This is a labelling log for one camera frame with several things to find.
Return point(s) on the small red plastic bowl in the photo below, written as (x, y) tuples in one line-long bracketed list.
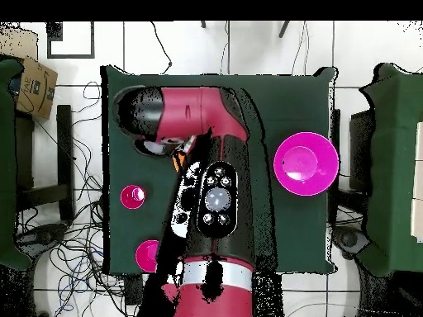
[(147, 257)]

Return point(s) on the black square frame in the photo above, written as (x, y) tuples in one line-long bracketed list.
[(48, 49)]

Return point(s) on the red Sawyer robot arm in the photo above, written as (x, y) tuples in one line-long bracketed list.
[(191, 112)]

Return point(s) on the printed cardboard box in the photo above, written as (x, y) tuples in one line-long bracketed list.
[(36, 89)]

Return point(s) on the large pink plastic bowl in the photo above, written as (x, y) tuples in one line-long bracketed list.
[(307, 163)]

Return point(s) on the black computer tower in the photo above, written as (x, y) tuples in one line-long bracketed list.
[(362, 148)]

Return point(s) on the red plastic cup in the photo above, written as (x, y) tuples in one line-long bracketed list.
[(129, 199)]

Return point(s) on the plain cardboard box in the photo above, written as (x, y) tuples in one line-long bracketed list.
[(19, 43)]

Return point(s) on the dark wooden stool frame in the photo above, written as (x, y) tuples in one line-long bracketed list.
[(335, 148), (64, 148)]

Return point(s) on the dark green tablecloth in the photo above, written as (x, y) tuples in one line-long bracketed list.
[(290, 95)]

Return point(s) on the green cloth covered side table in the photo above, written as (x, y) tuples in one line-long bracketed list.
[(396, 165), (6, 165)]

